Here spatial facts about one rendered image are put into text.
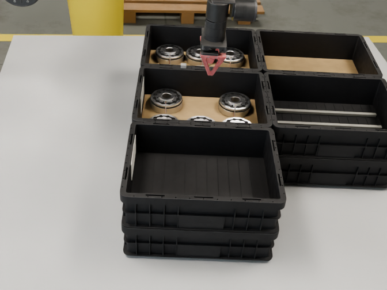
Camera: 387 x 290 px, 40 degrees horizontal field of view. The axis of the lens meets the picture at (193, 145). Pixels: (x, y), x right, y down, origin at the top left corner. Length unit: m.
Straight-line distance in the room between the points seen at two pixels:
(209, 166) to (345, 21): 3.11
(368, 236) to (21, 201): 1.00
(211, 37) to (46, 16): 2.91
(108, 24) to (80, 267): 2.20
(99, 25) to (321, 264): 2.32
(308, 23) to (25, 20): 2.15
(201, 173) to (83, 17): 2.07
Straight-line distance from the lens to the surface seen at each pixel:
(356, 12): 4.64
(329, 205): 1.65
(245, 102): 1.71
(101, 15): 3.36
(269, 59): 2.03
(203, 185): 1.44
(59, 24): 4.10
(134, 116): 1.50
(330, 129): 1.55
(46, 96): 2.02
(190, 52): 1.96
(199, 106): 1.73
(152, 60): 1.96
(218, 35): 1.40
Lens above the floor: 1.82
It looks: 39 degrees down
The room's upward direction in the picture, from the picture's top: 4 degrees clockwise
